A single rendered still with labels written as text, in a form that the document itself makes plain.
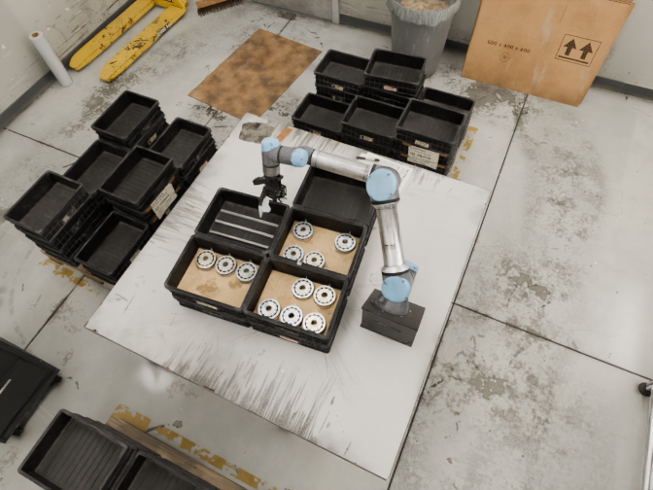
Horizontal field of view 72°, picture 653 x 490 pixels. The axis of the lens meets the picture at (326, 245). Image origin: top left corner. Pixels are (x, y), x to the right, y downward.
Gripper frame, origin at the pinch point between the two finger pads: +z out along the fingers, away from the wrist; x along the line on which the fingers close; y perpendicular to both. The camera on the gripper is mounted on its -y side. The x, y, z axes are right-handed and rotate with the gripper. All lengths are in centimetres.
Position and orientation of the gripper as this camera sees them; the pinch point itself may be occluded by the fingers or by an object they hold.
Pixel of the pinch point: (270, 209)
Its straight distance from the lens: 211.1
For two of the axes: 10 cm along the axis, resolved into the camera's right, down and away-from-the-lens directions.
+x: 5.7, -5.0, 6.5
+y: 8.2, 3.8, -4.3
